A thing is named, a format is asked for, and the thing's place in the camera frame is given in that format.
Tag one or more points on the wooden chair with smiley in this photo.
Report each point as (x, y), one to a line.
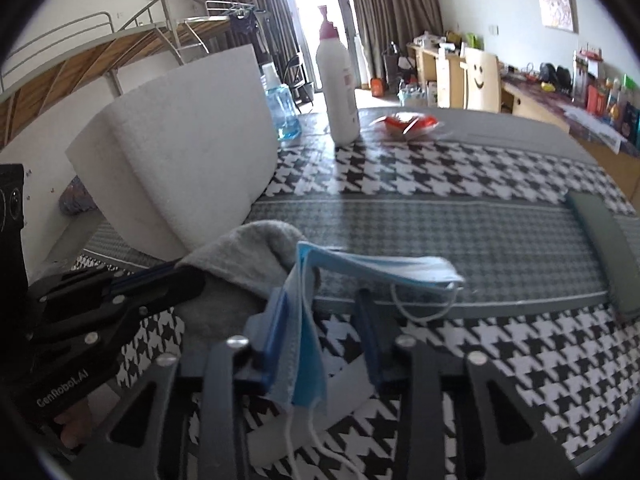
(481, 80)

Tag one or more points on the blue liquid bottle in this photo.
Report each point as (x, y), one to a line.
(282, 110)

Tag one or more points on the black folding chair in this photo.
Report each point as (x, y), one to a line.
(297, 80)

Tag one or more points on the grey sock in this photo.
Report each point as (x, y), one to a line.
(240, 255)

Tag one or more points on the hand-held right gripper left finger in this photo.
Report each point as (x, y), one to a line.
(277, 330)

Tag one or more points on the green bag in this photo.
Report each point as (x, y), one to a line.
(472, 40)

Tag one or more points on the row of toiletry bottles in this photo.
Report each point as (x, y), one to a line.
(610, 100)

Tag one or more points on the white bucket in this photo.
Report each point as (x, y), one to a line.
(411, 95)

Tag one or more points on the wall picture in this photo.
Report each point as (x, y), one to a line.
(556, 6)

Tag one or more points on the blue face mask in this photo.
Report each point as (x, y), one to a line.
(380, 266)

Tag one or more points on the white foam box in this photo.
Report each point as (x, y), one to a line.
(190, 150)

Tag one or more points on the orange container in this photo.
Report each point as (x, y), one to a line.
(377, 87)

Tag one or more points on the black smartphone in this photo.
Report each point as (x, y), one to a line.
(610, 260)

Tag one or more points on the person's left hand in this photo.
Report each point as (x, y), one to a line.
(75, 425)

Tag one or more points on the printed papers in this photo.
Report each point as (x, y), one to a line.
(595, 127)

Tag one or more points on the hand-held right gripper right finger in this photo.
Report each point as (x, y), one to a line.
(372, 345)

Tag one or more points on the red snack packet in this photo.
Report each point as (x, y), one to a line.
(407, 125)

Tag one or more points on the blue patterned quilt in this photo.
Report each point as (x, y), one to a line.
(77, 197)

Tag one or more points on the metal bunk bed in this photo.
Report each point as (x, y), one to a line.
(225, 10)
(100, 55)

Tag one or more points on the white soft sheet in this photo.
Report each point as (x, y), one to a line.
(345, 385)

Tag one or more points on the white pump lotion bottle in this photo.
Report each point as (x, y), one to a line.
(337, 85)

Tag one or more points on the wooden desk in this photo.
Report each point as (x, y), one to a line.
(540, 105)

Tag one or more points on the dark hanging clothes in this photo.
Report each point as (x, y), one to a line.
(250, 30)

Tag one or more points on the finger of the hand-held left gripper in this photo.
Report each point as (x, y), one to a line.
(100, 280)
(150, 300)

